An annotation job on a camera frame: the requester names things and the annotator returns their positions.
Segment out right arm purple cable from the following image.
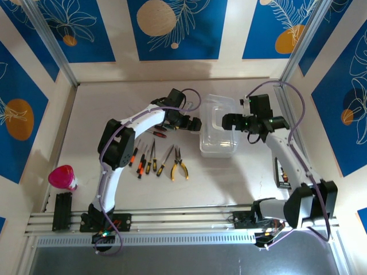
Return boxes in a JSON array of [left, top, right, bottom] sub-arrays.
[[245, 80, 333, 252]]

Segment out aluminium frame post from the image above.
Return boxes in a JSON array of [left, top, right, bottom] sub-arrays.
[[21, 0, 80, 87], [279, 0, 330, 87]]

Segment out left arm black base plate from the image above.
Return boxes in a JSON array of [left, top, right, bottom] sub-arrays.
[[79, 213, 133, 233]]

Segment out black metal bracket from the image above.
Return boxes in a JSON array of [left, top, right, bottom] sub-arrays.
[[52, 192, 72, 231]]

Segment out pink plastic cup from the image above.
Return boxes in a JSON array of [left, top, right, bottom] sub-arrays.
[[48, 164, 79, 191]]

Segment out clear plastic tool box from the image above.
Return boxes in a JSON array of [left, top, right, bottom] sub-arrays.
[[199, 93, 241, 159]]

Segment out long yellow black file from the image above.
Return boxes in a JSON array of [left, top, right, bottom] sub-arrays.
[[151, 138, 158, 172], [155, 144, 175, 176]]

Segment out red handle ratchet wrench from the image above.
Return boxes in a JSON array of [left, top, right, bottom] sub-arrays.
[[146, 128, 167, 139]]

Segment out short yellow black file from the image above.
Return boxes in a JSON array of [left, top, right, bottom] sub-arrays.
[[145, 146, 153, 176]]

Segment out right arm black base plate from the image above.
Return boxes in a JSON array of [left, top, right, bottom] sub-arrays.
[[233, 210, 285, 230]]

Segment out aluminium frame rail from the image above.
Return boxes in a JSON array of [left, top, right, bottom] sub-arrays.
[[24, 203, 341, 238]]

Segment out aluminium side rail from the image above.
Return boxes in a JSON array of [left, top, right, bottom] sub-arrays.
[[271, 78, 309, 172]]

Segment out yellow handle long-nose pliers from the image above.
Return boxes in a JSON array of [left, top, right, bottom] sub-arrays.
[[170, 146, 190, 182]]

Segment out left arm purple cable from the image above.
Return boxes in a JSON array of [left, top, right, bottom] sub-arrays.
[[93, 88, 203, 256]]

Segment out perforated metal cable tray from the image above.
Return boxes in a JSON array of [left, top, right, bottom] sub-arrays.
[[34, 232, 257, 249]]

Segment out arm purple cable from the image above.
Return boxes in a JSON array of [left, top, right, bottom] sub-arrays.
[[93, 88, 203, 256], [245, 80, 333, 252]]

